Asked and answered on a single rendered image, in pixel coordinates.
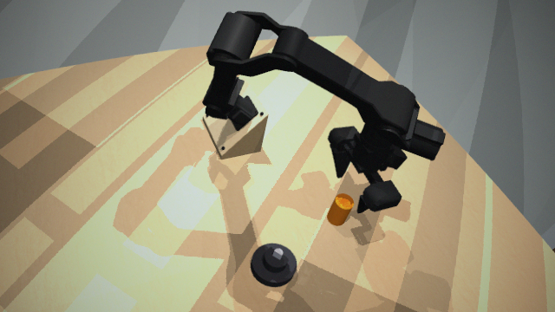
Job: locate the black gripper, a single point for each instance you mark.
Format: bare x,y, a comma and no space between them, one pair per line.
347,145

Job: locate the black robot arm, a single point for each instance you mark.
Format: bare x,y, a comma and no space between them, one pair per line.
389,110

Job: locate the orange knob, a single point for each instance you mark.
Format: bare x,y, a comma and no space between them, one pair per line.
340,209

